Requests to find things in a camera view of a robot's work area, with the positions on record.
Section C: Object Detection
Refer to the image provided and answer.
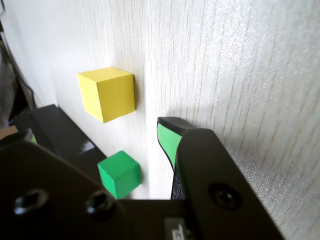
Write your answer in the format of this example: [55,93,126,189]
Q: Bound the green cube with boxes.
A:
[97,150,141,200]

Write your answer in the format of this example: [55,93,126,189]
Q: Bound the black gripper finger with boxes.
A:
[156,116,286,240]
[0,127,132,240]

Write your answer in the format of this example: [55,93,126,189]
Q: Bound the grey background object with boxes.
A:
[0,59,15,126]

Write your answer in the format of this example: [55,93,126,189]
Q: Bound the yellow cube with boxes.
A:
[77,66,136,124]

